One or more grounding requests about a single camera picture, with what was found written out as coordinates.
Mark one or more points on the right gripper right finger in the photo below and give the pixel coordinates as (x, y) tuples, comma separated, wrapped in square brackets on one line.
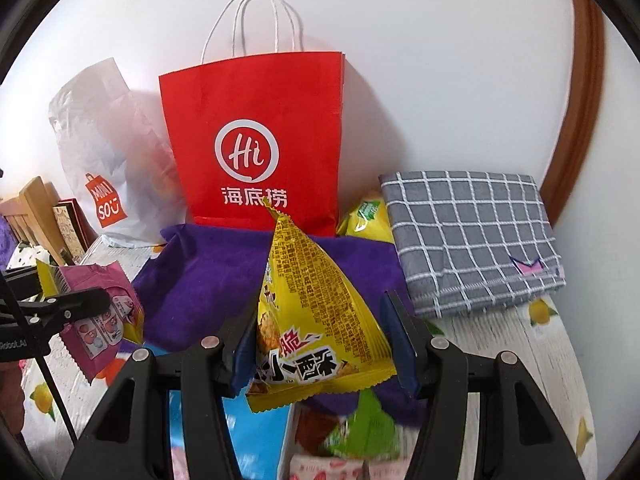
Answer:
[(519, 436)]

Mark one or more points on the blue tissue pack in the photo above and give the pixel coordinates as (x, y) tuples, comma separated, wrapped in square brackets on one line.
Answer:
[(257, 438)]

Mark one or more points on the magenta yellow snack packet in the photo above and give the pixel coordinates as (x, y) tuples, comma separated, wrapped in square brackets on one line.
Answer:
[(93, 340)]

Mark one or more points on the white pink small snack packet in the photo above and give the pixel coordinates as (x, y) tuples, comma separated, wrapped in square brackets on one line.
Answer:
[(327, 468)]

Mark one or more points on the yellow green chip bag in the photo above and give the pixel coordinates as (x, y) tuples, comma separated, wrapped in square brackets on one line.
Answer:
[(368, 220)]

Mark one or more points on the red Haidilao paper bag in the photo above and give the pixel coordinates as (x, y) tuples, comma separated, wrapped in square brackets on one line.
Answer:
[(258, 129)]

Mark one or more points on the white Miniso plastic bag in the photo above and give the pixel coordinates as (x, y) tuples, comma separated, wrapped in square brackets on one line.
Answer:
[(122, 173)]

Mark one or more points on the purple towel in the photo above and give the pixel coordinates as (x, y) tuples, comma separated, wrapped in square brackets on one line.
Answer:
[(204, 275)]

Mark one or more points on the wooden chair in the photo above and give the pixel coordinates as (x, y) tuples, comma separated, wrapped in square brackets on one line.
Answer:
[(31, 218)]

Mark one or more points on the green snack packet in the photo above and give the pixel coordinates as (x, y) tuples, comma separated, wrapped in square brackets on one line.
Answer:
[(368, 433)]

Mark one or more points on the person left hand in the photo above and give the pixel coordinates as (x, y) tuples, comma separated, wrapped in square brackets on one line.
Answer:
[(12, 396)]

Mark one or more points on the grey checked folded cloth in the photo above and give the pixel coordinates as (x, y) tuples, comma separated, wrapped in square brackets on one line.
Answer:
[(471, 241)]

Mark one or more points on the red small snack packet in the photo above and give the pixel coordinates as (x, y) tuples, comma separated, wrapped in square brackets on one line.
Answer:
[(313, 428)]

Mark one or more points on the fruit print tablecloth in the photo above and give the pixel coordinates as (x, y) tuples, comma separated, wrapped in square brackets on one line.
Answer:
[(60, 401)]

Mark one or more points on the brown wooden door frame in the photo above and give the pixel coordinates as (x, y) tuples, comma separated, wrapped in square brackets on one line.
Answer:
[(582, 110)]

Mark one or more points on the yellow triangular snack packet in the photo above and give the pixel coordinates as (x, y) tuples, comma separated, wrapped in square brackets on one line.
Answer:
[(315, 333)]

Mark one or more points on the patterned book box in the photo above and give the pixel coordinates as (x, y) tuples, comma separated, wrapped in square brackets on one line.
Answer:
[(76, 231)]

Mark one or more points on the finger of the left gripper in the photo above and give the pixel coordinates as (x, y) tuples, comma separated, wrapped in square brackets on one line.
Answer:
[(56, 311), (23, 282)]

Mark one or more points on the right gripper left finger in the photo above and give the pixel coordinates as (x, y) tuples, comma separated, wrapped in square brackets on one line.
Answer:
[(128, 435)]

